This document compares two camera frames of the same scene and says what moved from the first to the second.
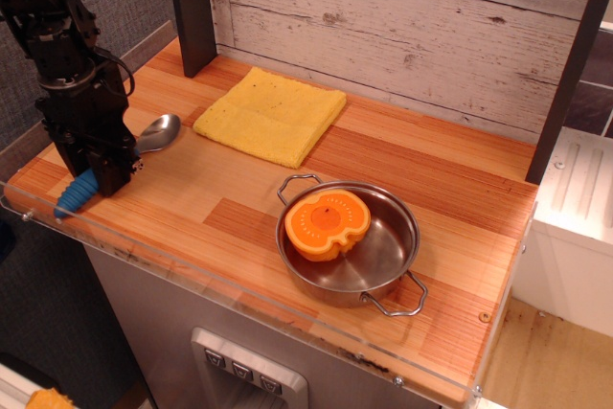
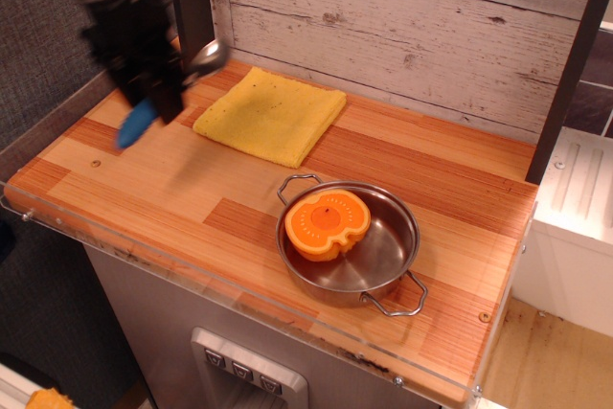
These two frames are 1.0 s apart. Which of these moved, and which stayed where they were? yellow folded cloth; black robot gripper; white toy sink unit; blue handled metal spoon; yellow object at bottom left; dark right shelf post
Moved: blue handled metal spoon; black robot gripper
Stayed: white toy sink unit; dark right shelf post; yellow folded cloth; yellow object at bottom left
